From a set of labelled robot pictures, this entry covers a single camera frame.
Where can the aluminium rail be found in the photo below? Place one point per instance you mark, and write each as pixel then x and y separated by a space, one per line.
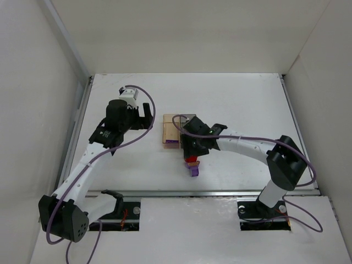
pixel 72 138
pixel 197 193
pixel 302 144

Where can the aluminium front rail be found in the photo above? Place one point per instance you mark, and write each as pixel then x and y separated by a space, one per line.
pixel 197 193

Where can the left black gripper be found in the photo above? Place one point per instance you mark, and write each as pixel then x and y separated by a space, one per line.
pixel 140 120

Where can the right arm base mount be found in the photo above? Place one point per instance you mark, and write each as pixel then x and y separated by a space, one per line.
pixel 255 216

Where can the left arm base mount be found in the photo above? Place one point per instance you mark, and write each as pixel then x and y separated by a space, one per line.
pixel 125 217

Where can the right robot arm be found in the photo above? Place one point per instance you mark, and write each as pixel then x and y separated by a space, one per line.
pixel 283 158

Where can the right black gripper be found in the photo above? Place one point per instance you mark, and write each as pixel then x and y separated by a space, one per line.
pixel 193 151

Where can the amber transparent container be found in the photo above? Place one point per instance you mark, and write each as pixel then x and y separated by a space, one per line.
pixel 170 132

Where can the purple lego piece with butterfly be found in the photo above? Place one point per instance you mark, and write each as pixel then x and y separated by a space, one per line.
pixel 193 168

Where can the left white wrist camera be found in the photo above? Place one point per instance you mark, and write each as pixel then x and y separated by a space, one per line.
pixel 129 95

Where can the grey transparent container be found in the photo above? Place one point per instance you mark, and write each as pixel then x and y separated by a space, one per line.
pixel 188 117

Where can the aluminium left rail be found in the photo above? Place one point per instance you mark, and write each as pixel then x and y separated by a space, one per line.
pixel 72 138

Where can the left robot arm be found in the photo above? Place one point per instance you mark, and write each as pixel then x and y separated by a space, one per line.
pixel 67 213

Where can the aluminium right rail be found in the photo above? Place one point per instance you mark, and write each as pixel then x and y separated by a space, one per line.
pixel 302 144

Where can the purple curved lego brick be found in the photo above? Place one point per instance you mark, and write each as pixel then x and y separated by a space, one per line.
pixel 171 141

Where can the red flower lego piece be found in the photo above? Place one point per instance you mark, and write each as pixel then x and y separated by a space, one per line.
pixel 191 159

